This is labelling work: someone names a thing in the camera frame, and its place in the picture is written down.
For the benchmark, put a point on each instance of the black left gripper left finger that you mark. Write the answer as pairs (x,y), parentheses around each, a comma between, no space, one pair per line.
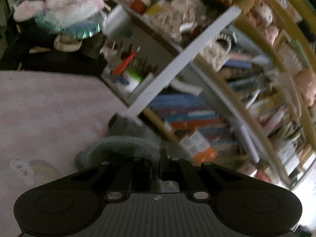
(125,175)

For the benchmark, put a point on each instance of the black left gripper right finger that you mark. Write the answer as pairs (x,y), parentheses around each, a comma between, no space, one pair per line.
(190,178)

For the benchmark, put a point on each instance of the grey-green sweatshirt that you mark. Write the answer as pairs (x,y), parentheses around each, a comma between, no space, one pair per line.
(129,138)

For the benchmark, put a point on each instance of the lower orange white box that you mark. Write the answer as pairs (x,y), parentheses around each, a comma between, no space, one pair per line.
(208,155)

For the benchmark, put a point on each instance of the orange white box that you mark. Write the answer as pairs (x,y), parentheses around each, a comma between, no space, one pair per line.
(208,155)
(195,143)

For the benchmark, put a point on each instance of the upper orange white box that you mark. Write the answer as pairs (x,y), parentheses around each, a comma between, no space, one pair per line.
(195,143)

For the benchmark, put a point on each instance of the row of leaning books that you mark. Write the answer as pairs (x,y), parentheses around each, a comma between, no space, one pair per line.
(186,115)

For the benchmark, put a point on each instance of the pink checked cartoon tablecloth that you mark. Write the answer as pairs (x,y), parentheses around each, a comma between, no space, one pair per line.
(46,120)

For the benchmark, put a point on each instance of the white and wood bookshelf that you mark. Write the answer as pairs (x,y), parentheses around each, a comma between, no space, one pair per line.
(265,89)

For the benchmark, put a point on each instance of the white quilted handbag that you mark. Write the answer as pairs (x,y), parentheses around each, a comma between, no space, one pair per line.
(216,53)

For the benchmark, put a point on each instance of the floral fabric pouch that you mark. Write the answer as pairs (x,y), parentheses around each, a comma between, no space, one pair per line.
(173,18)

